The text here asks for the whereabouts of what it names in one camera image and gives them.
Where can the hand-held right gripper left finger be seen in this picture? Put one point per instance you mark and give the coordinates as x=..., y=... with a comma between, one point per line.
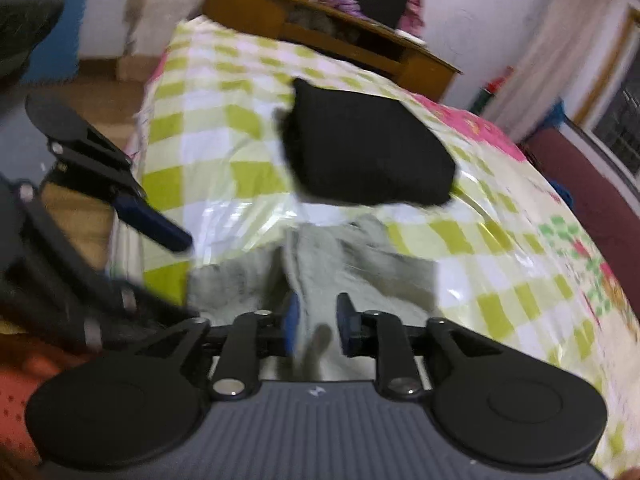
x=292, y=322

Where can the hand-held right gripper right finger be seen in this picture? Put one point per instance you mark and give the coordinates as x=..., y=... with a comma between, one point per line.
x=345, y=325

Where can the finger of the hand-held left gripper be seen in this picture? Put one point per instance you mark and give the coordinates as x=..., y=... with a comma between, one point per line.
x=45, y=260
x=155, y=225

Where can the grey-green pants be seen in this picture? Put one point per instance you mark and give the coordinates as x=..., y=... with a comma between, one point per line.
x=320, y=260

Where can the blue board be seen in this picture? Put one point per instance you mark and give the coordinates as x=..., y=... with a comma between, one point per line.
x=75, y=35

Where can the cardboard box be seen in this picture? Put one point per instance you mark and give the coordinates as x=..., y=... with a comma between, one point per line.
x=137, y=67

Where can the dark blurry object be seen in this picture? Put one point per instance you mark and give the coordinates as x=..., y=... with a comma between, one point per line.
x=25, y=10

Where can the red dotted cloth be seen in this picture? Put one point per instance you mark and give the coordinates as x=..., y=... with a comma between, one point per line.
x=20, y=395

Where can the black folded cloth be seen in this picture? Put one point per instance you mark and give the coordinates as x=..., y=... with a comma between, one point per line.
x=365, y=150

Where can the wooden desk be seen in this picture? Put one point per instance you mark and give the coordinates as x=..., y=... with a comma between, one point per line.
x=425, y=67

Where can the dark red sofa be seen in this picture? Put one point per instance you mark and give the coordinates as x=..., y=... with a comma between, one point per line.
x=590, y=190

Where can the red object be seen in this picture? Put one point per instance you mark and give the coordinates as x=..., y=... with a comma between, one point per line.
x=497, y=85

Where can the bright blue cloth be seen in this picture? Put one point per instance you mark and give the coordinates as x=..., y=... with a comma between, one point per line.
x=554, y=116

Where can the barred window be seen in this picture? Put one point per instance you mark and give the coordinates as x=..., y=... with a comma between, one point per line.
x=622, y=120

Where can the beige curtain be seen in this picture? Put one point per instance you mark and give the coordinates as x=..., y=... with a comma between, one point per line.
x=560, y=45

